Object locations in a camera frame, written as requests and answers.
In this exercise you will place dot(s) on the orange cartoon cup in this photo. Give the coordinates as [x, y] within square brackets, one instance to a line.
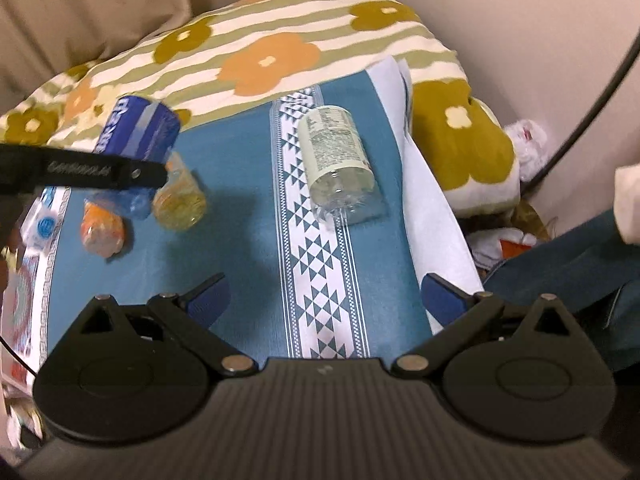
[102, 233]

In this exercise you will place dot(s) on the floral striped duvet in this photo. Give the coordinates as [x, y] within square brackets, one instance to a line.
[242, 55]

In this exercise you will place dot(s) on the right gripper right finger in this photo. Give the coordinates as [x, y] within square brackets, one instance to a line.
[463, 318]

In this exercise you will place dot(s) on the white plastic bag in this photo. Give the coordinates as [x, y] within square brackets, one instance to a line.
[530, 143]

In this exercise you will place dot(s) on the blue jeans leg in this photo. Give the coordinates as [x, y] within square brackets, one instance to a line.
[595, 274]

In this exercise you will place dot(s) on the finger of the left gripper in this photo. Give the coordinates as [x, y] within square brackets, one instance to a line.
[24, 168]

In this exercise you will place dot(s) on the blue patterned tablecloth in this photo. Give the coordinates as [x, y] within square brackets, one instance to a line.
[296, 287]

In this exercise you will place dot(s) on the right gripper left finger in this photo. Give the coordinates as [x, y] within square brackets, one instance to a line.
[188, 318]

